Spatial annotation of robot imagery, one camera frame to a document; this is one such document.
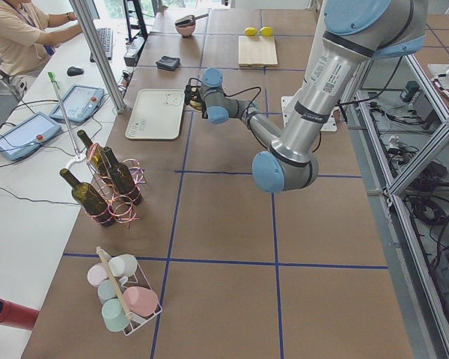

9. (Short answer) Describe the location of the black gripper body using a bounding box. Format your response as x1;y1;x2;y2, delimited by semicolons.
184;78;203;111

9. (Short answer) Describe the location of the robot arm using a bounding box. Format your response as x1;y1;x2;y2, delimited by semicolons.
184;1;428;193

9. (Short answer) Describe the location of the cream bear tray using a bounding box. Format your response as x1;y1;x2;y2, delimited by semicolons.
125;89;184;141

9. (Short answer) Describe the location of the pink bowl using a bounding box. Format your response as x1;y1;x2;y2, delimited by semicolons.
175;24;196;37

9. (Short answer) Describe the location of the metal scoop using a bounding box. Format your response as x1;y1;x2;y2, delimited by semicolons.
174;13;209;27

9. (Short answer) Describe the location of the wooden cutting board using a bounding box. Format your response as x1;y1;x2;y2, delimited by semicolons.
238;36;278;67

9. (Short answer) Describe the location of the yellow lemon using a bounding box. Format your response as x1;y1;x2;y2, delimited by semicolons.
244;26;258;37
260;26;273;37

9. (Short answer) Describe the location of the black keyboard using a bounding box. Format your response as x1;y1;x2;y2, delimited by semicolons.
96;28;113;60

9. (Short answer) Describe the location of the blue teach pendant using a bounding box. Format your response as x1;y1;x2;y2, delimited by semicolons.
61;84;105;124
0;112;61;162

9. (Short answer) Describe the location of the black computer mouse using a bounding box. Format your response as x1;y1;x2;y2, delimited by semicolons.
67;67;84;77

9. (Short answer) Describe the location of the dark green wine bottle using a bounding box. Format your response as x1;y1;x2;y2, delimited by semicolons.
59;168;114;227

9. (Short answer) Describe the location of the seated person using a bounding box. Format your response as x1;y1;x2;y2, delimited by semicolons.
0;1;82;77

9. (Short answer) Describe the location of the white cup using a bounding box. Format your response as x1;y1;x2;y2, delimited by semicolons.
109;254;138;277

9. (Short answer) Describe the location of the light pink cup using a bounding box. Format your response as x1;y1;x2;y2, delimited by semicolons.
87;263;109;288

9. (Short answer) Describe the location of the grey blue cup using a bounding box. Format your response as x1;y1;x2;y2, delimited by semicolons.
97;279;117;304

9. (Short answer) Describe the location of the pale green cup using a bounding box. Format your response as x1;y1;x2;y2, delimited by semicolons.
101;298;130;332

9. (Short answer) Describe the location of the red cylinder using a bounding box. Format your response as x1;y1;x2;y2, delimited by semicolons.
0;298;40;331

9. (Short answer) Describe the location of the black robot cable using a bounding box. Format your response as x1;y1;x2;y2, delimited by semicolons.
189;77;263;124

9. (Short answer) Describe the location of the aluminium frame post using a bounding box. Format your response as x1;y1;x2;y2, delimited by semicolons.
70;0;126;114

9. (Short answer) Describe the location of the copper wire bottle rack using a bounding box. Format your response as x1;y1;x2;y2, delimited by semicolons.
86;143;139;227

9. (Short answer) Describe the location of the white wire cup rack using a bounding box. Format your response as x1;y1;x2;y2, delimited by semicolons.
87;247;162;336

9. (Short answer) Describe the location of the wooden rack handle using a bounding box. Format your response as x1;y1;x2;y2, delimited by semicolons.
96;246;133;320

